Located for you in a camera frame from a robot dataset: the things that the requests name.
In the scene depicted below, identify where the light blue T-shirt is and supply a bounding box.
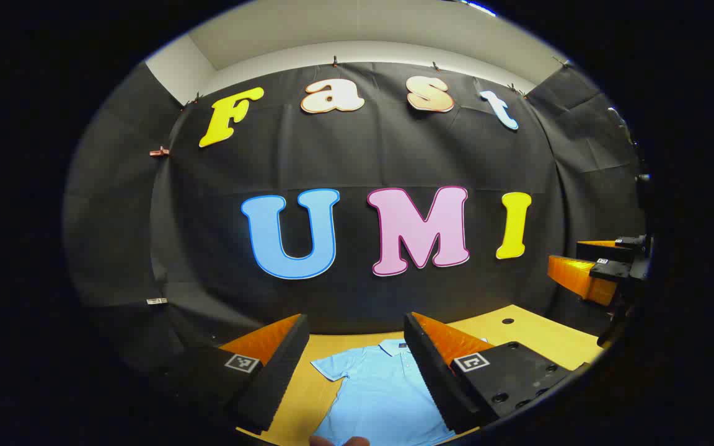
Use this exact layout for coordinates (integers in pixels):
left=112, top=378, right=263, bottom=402
left=311, top=338, right=489, bottom=446

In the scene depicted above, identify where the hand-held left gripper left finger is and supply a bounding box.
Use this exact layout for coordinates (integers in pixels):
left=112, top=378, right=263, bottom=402
left=165, top=313, right=311, bottom=435

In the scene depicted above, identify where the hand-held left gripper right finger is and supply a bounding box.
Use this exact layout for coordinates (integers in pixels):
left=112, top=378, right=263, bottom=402
left=403, top=312, right=587, bottom=435

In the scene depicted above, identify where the black backdrop cloth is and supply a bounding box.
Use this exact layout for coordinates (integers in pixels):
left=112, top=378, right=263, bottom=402
left=63, top=61, right=649, bottom=372

